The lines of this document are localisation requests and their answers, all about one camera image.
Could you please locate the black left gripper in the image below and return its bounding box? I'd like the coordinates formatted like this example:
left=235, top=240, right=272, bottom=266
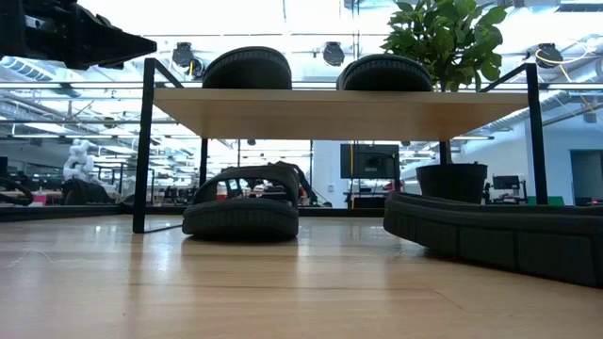
left=0, top=0, right=158, bottom=72

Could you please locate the dark rubber slide sandal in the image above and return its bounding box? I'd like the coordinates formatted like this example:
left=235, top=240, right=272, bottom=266
left=201, top=45, right=294, bottom=91
left=181, top=161, right=302, bottom=240
left=335, top=53, right=434, bottom=92
left=383, top=190, right=603, bottom=289

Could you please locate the black round ceiling lamp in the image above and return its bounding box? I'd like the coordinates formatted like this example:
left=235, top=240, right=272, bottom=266
left=322, top=40, right=347, bottom=68
left=533, top=42, right=564, bottom=68
left=171, top=41, right=196, bottom=69

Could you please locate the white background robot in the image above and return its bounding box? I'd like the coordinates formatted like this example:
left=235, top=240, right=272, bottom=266
left=62, top=137, right=96, bottom=183

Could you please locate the green potted plant black pot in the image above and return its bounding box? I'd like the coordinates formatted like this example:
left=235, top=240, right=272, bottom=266
left=381, top=0, right=509, bottom=205

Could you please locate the small black desk monitor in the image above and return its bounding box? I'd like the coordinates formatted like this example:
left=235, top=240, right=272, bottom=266
left=491, top=174, right=521, bottom=191

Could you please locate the green panel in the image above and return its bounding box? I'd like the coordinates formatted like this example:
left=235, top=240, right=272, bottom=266
left=526, top=195, right=567, bottom=207

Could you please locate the dark blue door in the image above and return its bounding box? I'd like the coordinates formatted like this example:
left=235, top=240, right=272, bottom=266
left=569, top=149, right=603, bottom=206

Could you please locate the black aluminium rig frame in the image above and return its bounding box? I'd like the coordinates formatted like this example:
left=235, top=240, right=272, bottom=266
left=0, top=202, right=385, bottom=224

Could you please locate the wooden shelf black metal frame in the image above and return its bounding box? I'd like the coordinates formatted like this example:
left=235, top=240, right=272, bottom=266
left=131, top=56, right=550, bottom=235

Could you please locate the yellow vertical cable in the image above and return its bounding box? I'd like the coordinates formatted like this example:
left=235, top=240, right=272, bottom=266
left=349, top=140, right=355, bottom=210

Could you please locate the black wall monitor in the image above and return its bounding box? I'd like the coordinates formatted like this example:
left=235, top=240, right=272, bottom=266
left=339, top=142, right=401, bottom=181

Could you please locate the yellow coiled ceiling cable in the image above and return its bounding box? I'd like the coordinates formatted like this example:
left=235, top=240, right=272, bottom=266
left=533, top=45, right=591, bottom=112

